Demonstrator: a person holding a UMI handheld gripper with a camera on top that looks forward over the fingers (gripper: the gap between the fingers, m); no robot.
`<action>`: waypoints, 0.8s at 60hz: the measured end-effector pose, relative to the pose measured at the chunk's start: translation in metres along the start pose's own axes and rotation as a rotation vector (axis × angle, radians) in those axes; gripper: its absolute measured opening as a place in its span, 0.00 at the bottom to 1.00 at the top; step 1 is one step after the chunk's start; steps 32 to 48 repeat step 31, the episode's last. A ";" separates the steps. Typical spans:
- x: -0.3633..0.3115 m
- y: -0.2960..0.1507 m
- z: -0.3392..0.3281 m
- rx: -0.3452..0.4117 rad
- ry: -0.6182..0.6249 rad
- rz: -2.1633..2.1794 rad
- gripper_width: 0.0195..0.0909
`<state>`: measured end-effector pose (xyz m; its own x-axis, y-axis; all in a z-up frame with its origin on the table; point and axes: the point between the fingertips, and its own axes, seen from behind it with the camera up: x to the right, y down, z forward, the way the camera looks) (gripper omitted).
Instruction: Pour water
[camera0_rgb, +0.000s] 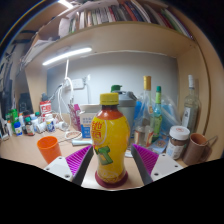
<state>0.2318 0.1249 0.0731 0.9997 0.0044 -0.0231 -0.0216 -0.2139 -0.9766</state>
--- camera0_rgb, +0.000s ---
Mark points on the clear glass bottle white cap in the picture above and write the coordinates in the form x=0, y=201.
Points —
x=190, y=110

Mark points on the ceiling strip light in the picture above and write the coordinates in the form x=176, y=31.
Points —
x=65, y=3

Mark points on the brown mug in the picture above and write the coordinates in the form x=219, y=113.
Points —
x=195, y=150

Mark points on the clear glass bottle yellow cap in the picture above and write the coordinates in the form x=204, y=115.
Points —
x=145, y=126

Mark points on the orange plastic cup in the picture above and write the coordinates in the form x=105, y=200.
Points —
x=49, y=148

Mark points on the blue and white box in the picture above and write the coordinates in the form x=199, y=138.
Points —
x=86, y=120

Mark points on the small blue-capped bottle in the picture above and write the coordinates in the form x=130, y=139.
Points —
x=18, y=129

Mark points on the yellow drink bottle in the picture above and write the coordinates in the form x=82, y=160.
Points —
x=110, y=140

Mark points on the white wall socket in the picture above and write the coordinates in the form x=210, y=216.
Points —
x=77, y=83

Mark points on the green plastic bottle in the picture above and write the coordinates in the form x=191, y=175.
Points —
x=116, y=88

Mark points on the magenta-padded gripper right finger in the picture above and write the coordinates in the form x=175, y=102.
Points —
x=146, y=160

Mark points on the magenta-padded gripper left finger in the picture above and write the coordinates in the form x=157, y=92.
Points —
x=80, y=160

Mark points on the green box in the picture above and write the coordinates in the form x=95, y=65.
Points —
x=13, y=116

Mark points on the small brown bottle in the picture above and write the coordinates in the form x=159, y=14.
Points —
x=29, y=127

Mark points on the red and white container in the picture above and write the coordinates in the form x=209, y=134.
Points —
x=45, y=108

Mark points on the light blue hairbrush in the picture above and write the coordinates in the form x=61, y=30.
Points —
x=81, y=142

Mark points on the wooden shelf unit with books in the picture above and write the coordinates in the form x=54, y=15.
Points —
x=126, y=36

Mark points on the pink bag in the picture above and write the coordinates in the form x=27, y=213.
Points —
x=74, y=116

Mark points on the brown jar with white lid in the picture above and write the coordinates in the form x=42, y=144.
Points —
x=177, y=143

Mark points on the under-shelf strip light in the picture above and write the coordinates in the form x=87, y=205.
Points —
x=66, y=56

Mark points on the blue plastic bag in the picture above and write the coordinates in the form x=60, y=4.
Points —
x=171, y=113

